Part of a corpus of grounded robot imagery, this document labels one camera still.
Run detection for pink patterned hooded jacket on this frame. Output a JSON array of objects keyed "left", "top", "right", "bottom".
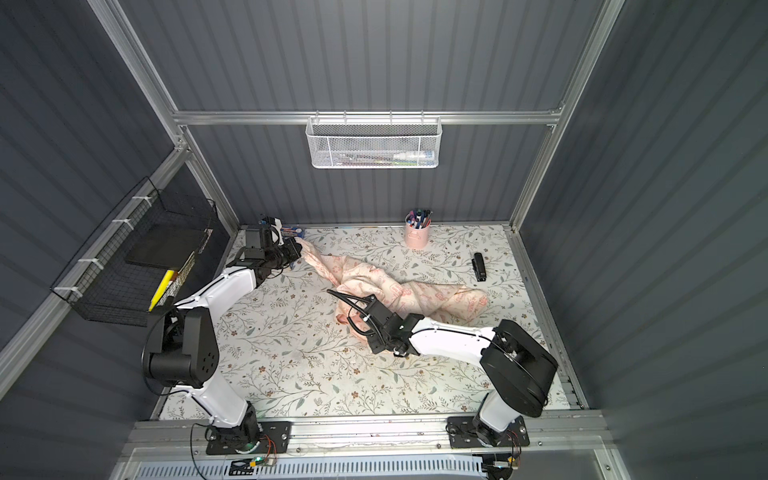
[{"left": 299, "top": 240, "right": 493, "bottom": 326}]

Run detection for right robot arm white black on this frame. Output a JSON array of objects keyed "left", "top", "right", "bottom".
[{"left": 327, "top": 289, "right": 558, "bottom": 447}]

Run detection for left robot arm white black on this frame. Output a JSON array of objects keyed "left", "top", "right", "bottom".
[{"left": 142, "top": 216, "right": 302, "bottom": 452}]

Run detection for pink pen cup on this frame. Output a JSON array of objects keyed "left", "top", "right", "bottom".
[{"left": 404, "top": 220, "right": 431, "bottom": 250}]

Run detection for floral table mat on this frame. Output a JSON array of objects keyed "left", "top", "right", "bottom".
[{"left": 215, "top": 225, "right": 543, "bottom": 417}]

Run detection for pens in pink cup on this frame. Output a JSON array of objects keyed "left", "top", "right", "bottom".
[{"left": 405, "top": 209, "right": 432, "bottom": 229}]

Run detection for black notebook in basket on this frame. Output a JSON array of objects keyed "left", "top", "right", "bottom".
[{"left": 125, "top": 224, "right": 211, "bottom": 271}]

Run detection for yellow highlighter marker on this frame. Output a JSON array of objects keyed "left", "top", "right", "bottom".
[{"left": 148, "top": 270, "right": 177, "bottom": 311}]

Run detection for white tube in mesh basket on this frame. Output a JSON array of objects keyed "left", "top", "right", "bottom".
[{"left": 393, "top": 150, "right": 436, "bottom": 168}]

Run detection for black wire wall basket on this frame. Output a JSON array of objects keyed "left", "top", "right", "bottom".
[{"left": 52, "top": 183, "right": 218, "bottom": 326}]

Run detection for white wire mesh basket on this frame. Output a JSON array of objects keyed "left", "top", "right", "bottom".
[{"left": 305, "top": 118, "right": 443, "bottom": 169}]

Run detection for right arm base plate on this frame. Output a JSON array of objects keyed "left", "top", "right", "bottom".
[{"left": 445, "top": 416, "right": 530, "bottom": 449}]

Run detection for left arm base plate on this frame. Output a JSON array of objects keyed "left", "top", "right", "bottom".
[{"left": 205, "top": 421, "right": 293, "bottom": 455}]

